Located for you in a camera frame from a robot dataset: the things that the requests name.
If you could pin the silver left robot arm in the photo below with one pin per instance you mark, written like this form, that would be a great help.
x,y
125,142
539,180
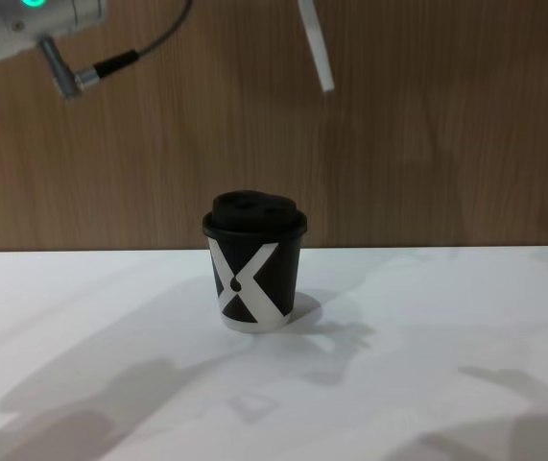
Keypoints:
x,y
0,24

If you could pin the black plastic cup lid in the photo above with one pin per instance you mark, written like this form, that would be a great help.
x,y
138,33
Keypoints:
x,y
254,213

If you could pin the black paper cup white mark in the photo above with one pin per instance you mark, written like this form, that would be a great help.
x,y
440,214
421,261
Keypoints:
x,y
249,283

